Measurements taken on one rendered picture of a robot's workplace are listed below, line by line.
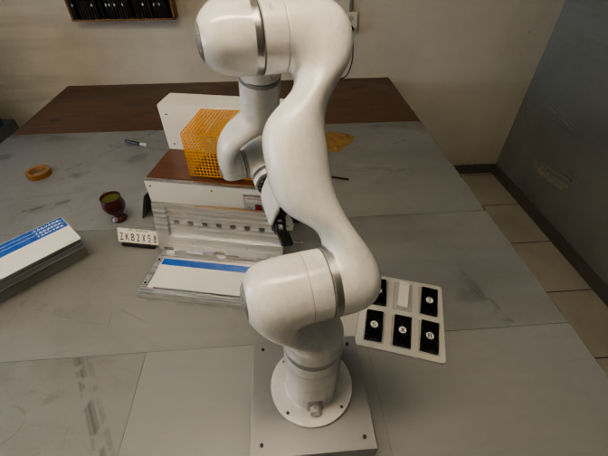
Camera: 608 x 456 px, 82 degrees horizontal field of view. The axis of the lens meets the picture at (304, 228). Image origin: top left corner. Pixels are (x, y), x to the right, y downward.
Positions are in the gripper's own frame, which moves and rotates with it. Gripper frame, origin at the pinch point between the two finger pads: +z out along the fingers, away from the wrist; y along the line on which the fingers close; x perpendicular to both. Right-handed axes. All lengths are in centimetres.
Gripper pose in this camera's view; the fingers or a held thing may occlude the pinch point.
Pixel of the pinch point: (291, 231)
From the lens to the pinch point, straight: 82.7
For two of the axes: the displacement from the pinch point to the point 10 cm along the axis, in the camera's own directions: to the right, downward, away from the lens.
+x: 8.7, -1.0, 4.8
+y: 3.2, -6.1, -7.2
